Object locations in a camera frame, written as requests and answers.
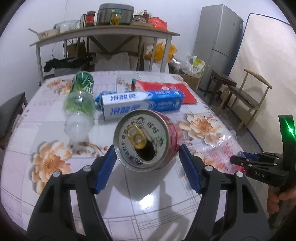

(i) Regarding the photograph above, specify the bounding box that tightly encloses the red plastic bag on shelf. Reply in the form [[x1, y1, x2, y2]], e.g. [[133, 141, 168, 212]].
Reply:
[[149, 17, 168, 31]]

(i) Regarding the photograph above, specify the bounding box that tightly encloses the wooden chair right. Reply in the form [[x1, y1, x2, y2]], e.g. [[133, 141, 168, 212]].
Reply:
[[218, 68, 272, 132]]

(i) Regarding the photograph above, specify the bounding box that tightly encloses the wooden chair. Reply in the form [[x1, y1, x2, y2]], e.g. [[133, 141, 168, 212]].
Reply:
[[218, 68, 272, 132], [0, 92, 28, 151]]

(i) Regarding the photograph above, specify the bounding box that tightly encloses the red drink can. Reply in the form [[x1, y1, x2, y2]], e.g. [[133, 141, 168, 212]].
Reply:
[[113, 109, 185, 172]]

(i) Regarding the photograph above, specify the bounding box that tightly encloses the grey rice cooker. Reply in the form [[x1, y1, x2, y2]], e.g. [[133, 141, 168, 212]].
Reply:
[[96, 3, 134, 26]]

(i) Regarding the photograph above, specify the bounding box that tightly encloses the grey side table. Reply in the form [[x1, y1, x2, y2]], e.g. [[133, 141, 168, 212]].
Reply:
[[32, 25, 180, 85]]

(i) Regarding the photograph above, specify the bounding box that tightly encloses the dark wooden stool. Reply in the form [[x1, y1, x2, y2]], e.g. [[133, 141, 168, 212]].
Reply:
[[204, 70, 237, 105]]

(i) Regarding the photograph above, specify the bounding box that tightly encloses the red rice bag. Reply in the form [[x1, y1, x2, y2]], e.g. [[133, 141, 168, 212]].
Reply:
[[132, 79, 197, 104]]

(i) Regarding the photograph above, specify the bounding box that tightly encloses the blue white toothpaste box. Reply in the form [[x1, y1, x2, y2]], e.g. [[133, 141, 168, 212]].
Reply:
[[99, 90, 184, 121]]

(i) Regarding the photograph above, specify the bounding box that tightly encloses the right hand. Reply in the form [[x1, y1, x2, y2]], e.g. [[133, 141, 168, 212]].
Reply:
[[266, 185, 296, 214]]

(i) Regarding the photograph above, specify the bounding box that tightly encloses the cardboard box with bags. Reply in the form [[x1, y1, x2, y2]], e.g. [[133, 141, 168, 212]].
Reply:
[[170, 55, 206, 91]]

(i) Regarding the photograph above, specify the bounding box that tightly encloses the wooden chair left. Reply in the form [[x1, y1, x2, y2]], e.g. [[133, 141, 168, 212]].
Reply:
[[0, 92, 28, 151]]

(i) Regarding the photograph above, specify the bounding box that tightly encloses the yellow plastic bag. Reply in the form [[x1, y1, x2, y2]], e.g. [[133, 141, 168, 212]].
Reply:
[[144, 42, 177, 63]]

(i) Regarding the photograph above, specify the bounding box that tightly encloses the clear red printed plastic bag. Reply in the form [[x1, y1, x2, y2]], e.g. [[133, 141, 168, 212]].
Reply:
[[191, 131, 245, 174]]

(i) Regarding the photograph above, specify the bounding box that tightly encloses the green plastic bottle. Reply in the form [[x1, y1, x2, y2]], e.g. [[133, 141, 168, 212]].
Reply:
[[63, 71, 95, 143]]

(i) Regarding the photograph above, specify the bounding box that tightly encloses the grey refrigerator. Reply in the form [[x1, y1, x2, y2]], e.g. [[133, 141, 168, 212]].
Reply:
[[193, 4, 243, 90]]

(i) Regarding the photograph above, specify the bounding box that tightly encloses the black clothing pile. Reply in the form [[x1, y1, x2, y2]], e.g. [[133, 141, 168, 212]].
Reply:
[[43, 57, 93, 72]]

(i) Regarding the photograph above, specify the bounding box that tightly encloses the red sauce jar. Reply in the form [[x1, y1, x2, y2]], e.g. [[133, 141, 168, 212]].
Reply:
[[85, 11, 96, 27]]

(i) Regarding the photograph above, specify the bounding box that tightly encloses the white mattress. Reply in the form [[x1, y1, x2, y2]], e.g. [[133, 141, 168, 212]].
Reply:
[[230, 14, 295, 153]]

